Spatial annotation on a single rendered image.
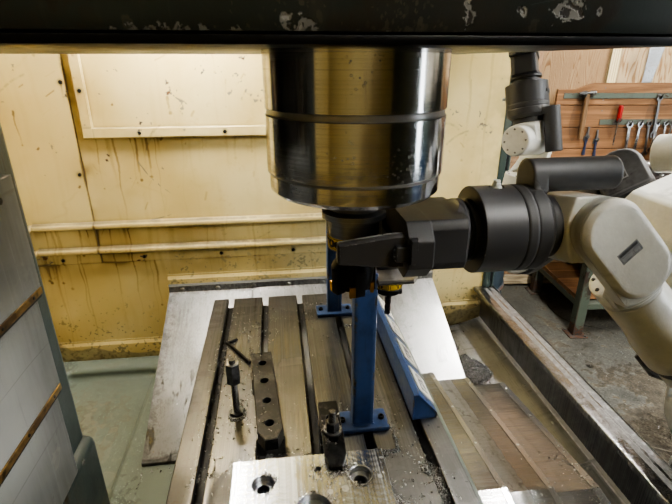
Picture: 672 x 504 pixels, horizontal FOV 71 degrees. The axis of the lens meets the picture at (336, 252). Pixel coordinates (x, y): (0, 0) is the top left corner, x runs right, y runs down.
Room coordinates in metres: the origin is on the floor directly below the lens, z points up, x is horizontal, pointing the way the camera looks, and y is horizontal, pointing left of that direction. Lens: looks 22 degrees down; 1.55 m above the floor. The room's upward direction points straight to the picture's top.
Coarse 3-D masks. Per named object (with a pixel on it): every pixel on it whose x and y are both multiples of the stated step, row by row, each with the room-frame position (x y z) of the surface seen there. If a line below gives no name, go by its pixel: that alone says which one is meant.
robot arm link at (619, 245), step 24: (576, 216) 0.43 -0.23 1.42; (600, 216) 0.41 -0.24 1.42; (624, 216) 0.41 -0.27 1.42; (576, 240) 0.41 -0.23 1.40; (600, 240) 0.40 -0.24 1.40; (624, 240) 0.41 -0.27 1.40; (648, 240) 0.41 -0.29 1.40; (600, 264) 0.40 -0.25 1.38; (624, 264) 0.40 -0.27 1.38; (648, 264) 0.41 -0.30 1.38; (600, 288) 0.46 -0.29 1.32; (624, 288) 0.40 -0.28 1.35; (648, 288) 0.40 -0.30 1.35
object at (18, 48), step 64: (0, 0) 0.28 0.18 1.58; (64, 0) 0.29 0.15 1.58; (128, 0) 0.29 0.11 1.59; (192, 0) 0.30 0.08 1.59; (256, 0) 0.30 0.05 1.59; (320, 0) 0.30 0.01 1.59; (384, 0) 0.31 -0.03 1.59; (448, 0) 0.31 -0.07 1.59; (512, 0) 0.32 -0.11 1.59; (576, 0) 0.32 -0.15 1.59; (640, 0) 0.33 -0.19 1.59
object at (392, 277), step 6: (378, 270) 0.74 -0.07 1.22; (384, 270) 0.74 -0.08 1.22; (390, 270) 0.74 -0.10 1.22; (396, 270) 0.74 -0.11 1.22; (378, 276) 0.72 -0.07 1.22; (384, 276) 0.72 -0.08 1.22; (390, 276) 0.72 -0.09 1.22; (396, 276) 0.72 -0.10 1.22; (402, 276) 0.72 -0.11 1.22; (378, 282) 0.70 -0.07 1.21; (384, 282) 0.70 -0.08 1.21; (390, 282) 0.70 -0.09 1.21; (396, 282) 0.70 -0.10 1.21; (402, 282) 0.70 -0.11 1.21; (408, 282) 0.70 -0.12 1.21; (414, 282) 0.70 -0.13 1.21
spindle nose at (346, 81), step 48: (288, 48) 0.37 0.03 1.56; (336, 48) 0.36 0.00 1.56; (384, 48) 0.36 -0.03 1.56; (432, 48) 0.37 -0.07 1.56; (288, 96) 0.37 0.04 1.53; (336, 96) 0.36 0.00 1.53; (384, 96) 0.36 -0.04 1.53; (432, 96) 0.38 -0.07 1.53; (288, 144) 0.38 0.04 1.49; (336, 144) 0.36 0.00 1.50; (384, 144) 0.36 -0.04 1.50; (432, 144) 0.38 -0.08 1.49; (288, 192) 0.38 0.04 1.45; (336, 192) 0.36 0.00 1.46; (384, 192) 0.36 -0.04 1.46; (432, 192) 0.39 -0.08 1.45
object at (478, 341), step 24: (456, 336) 1.42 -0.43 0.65; (480, 336) 1.39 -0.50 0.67; (480, 360) 1.27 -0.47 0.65; (504, 360) 1.25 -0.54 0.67; (528, 384) 1.12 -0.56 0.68; (528, 408) 1.03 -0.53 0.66; (552, 408) 1.01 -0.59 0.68; (552, 432) 0.94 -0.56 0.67; (576, 456) 0.86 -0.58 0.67; (600, 480) 0.79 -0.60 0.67
